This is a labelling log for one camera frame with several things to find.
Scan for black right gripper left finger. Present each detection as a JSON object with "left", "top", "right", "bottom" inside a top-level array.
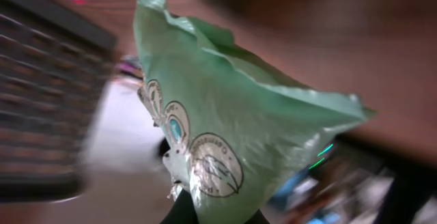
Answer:
[{"left": 160, "top": 190, "right": 199, "bottom": 224}]

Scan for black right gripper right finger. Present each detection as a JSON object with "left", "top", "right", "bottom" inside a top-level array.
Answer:
[{"left": 244, "top": 210, "right": 270, "bottom": 224}]

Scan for light green wet wipes pack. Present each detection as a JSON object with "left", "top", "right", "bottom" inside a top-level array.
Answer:
[{"left": 133, "top": 0, "right": 372, "bottom": 223}]

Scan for grey plastic shopping basket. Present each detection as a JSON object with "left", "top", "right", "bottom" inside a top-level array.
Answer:
[{"left": 1, "top": 0, "right": 117, "bottom": 203}]

